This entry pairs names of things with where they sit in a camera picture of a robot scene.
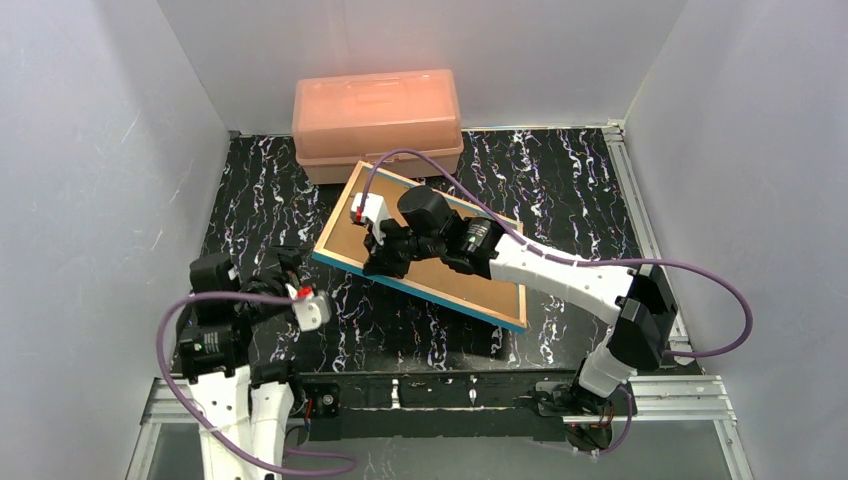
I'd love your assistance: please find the aluminium front rail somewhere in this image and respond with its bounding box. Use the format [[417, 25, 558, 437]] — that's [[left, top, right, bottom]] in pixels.
[[124, 374, 757, 480]]

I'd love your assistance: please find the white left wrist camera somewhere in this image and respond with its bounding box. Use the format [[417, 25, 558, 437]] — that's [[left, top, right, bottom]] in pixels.
[[285, 284, 332, 332]]

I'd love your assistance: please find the aluminium rail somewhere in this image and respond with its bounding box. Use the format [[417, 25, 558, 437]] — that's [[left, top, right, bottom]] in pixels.
[[601, 119, 695, 368], [124, 374, 757, 480]]

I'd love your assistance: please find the translucent pink plastic storage box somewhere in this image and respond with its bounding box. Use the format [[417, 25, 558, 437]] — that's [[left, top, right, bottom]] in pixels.
[[292, 69, 464, 184]]

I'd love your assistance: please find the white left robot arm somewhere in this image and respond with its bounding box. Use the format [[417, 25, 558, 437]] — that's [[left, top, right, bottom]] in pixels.
[[177, 245, 302, 479]]

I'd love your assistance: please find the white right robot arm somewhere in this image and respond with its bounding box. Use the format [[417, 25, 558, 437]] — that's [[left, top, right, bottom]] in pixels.
[[350, 185, 678, 399]]

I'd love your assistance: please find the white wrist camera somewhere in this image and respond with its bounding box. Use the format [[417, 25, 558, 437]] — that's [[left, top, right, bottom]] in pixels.
[[349, 192, 391, 245], [285, 284, 332, 332]]

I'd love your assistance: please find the blue wooden picture frame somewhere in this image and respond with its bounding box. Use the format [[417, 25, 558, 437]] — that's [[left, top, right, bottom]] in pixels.
[[311, 160, 530, 334]]

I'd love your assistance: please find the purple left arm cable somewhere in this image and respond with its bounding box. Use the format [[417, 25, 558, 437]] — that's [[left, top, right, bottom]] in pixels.
[[155, 291, 359, 480]]

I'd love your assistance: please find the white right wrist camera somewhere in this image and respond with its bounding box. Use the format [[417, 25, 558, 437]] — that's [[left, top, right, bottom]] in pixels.
[[349, 192, 391, 245]]

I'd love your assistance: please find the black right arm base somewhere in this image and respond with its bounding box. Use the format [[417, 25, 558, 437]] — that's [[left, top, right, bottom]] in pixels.
[[530, 382, 637, 457]]

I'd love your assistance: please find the aluminium right side rail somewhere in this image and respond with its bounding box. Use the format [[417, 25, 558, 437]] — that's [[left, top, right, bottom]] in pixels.
[[601, 119, 695, 368]]

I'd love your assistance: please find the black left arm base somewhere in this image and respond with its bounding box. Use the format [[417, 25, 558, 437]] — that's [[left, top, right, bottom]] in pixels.
[[283, 381, 341, 454]]

